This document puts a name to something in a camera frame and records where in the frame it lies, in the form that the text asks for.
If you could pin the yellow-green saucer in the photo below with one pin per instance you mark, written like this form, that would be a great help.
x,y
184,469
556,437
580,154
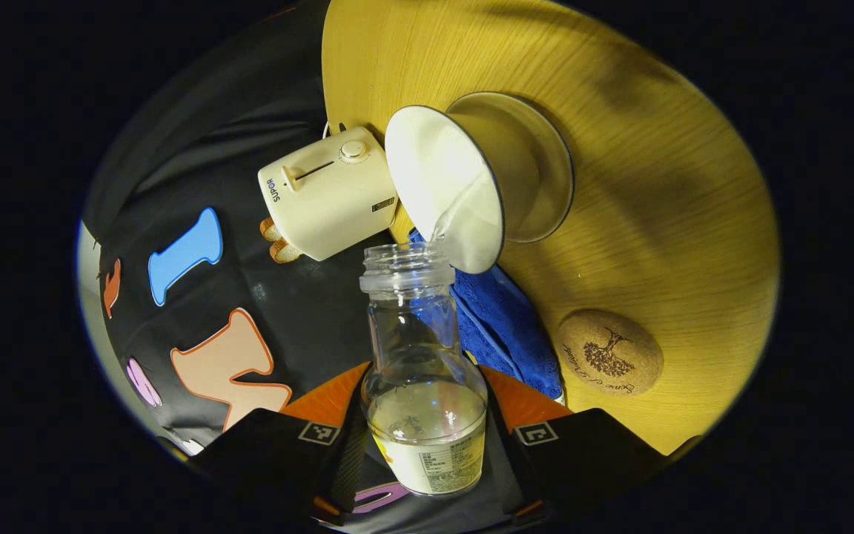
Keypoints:
x,y
557,170

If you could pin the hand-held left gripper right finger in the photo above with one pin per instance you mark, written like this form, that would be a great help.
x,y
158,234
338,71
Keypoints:
x,y
583,460

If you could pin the blue towel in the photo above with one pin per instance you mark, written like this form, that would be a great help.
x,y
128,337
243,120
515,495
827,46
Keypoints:
x,y
501,326

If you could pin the black backdrop cloth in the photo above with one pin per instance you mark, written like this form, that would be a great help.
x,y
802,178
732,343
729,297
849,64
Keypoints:
x,y
249,111

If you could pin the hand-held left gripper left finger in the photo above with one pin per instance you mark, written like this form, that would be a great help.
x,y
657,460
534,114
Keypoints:
x,y
271,460

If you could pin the yellow-green teacup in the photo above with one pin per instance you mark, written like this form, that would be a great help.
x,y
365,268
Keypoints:
x,y
434,178

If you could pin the round cork coaster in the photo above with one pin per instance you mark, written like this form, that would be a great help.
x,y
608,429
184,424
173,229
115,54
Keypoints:
x,y
608,352

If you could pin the clear water bottle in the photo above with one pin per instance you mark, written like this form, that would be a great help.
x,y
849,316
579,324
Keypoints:
x,y
423,437

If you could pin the cream toaster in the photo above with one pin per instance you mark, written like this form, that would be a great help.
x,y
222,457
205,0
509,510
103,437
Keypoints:
x,y
323,200

